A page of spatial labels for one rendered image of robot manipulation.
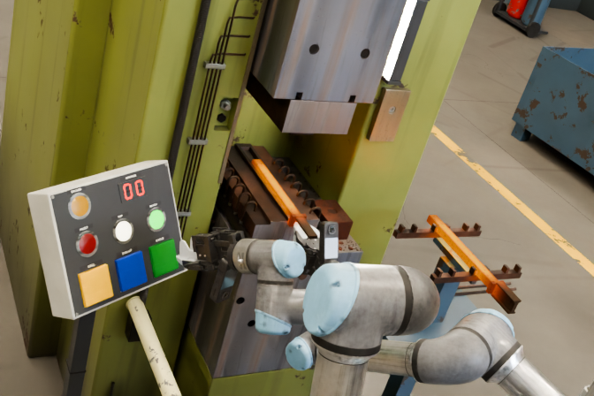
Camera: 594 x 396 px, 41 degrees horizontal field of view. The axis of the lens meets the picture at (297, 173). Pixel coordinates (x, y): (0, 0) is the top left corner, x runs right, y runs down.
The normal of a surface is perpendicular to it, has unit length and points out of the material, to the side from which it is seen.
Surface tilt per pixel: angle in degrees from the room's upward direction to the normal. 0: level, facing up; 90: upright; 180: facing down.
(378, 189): 90
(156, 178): 60
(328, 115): 90
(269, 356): 90
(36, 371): 0
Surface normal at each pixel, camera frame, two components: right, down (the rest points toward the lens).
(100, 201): 0.77, -0.01
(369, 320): 0.34, 0.23
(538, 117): -0.82, 0.06
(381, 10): 0.41, 0.53
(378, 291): 0.36, -0.36
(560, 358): 0.25, -0.85
